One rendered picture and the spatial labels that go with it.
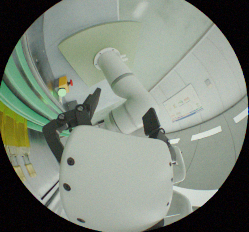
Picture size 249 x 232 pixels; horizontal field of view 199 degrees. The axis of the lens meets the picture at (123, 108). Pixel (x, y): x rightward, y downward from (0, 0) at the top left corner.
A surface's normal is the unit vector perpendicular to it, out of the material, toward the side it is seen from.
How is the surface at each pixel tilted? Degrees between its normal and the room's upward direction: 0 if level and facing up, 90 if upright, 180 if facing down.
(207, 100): 90
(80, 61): 4
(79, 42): 4
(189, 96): 90
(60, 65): 0
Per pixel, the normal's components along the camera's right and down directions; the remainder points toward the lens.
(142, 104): -0.26, -0.10
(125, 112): -0.34, -0.30
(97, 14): 0.44, 0.87
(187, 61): -0.83, 0.30
